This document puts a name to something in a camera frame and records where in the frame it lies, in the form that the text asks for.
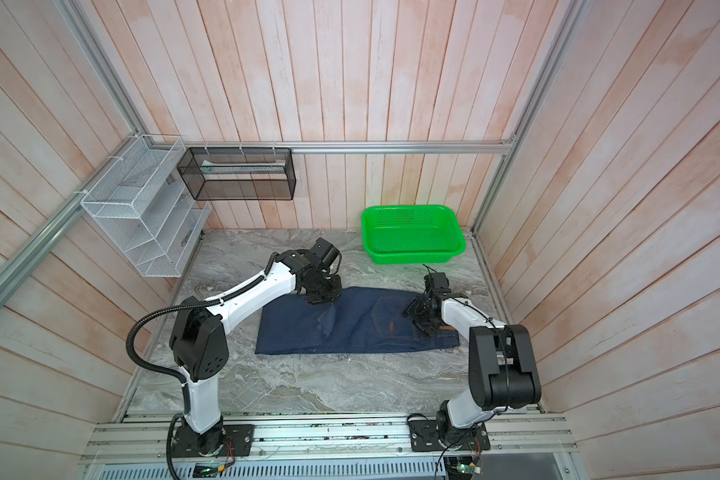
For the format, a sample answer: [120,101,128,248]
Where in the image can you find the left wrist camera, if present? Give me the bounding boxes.
[306,237,342,272]

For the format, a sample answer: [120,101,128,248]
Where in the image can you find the black mesh wall basket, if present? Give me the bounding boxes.
[177,146,297,201]

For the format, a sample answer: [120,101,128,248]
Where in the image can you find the aluminium frame right post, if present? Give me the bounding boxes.
[470,0,589,236]

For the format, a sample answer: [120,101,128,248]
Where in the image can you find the green plastic basket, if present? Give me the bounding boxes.
[361,205,466,265]

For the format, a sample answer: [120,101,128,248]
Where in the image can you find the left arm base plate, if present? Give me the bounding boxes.
[166,421,255,458]

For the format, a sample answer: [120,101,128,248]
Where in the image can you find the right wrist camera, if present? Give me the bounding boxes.
[424,271,452,297]

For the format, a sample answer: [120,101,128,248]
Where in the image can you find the dark blue denim trousers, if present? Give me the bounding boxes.
[255,287,460,355]

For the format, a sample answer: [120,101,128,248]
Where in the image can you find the aluminium frame left bar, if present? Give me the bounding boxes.
[0,133,141,309]

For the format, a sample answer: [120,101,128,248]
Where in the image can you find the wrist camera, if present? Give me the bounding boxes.
[306,237,342,272]
[424,271,452,297]

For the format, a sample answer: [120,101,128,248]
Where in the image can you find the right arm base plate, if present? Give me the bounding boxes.
[406,416,491,453]

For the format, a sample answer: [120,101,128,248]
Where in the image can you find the white wire mesh shelf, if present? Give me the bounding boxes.
[81,135,211,278]

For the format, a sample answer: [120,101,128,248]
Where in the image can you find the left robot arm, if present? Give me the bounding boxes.
[169,250,342,456]

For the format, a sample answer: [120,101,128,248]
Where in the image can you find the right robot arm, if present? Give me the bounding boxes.
[405,294,542,448]

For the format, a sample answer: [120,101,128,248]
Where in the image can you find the aluminium frame bar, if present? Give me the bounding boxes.
[182,140,514,155]
[0,133,141,309]

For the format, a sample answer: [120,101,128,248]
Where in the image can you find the aluminium front rail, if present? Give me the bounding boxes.
[79,408,587,479]

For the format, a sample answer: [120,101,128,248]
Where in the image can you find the aluminium frame back bar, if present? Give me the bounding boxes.
[182,140,514,155]

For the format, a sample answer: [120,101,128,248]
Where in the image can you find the black corrugated cable hose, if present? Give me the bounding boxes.
[125,251,280,480]

